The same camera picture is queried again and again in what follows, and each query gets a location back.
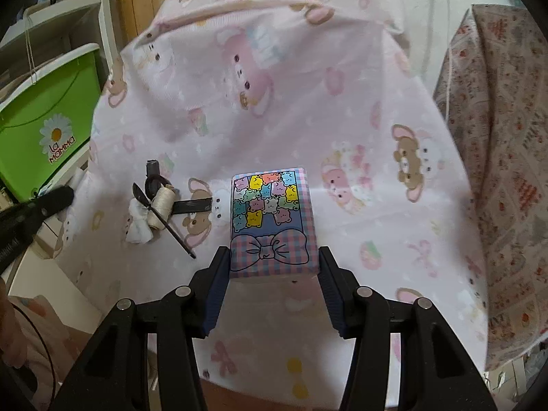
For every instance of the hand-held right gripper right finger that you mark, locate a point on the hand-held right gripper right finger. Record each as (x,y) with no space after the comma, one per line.
(333,293)

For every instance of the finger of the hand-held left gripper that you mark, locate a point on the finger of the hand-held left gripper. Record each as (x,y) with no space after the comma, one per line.
(53,200)

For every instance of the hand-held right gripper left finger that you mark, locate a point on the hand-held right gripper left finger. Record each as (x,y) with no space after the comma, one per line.
(216,293)

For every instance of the bear print tissue pack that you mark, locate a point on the bear print tissue pack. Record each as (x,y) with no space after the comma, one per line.
(272,218)

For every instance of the black plastic spoon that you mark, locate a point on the black plastic spoon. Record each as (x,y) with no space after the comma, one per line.
(180,239)

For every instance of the crumpled white tissue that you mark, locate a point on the crumpled white tissue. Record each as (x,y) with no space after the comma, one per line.
(139,229)

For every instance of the black flat strip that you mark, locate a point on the black flat strip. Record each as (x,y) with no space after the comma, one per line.
(195,205)

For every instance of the green storage box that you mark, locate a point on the green storage box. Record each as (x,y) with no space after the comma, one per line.
(25,107)

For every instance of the cream thread spool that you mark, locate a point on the cream thread spool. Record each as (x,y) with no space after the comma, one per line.
(162,205)

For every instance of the person's pink pajamas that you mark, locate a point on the person's pink pajamas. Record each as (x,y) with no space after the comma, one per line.
(25,351)

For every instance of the pink printed tablecloth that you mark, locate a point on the pink printed tablecloth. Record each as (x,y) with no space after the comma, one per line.
(299,115)

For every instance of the white shelf unit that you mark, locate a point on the white shelf unit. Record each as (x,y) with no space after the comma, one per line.
(64,13)

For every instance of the wooden door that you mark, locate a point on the wooden door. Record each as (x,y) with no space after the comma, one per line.
(141,0)

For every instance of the red patterned cloth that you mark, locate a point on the red patterned cloth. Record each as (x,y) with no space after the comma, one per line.
(505,137)

